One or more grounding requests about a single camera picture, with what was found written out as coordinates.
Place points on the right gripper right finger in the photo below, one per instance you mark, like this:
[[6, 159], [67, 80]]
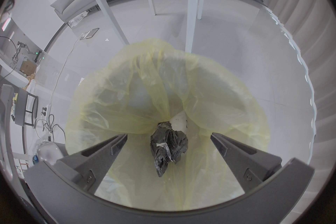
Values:
[[244, 162]]

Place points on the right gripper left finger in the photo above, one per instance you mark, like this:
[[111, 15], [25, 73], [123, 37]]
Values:
[[97, 160]]

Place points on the yellow plastic bag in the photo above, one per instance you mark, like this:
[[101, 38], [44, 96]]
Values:
[[105, 102]]

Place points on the black plastic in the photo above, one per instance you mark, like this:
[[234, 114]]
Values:
[[170, 144]]

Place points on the clear whitish wrapper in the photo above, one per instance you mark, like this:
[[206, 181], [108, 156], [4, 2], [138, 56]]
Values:
[[179, 122]]

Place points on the white trash bin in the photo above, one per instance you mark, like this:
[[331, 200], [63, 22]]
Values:
[[141, 97]]

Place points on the beige curtain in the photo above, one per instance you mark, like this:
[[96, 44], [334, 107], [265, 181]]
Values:
[[309, 34]]

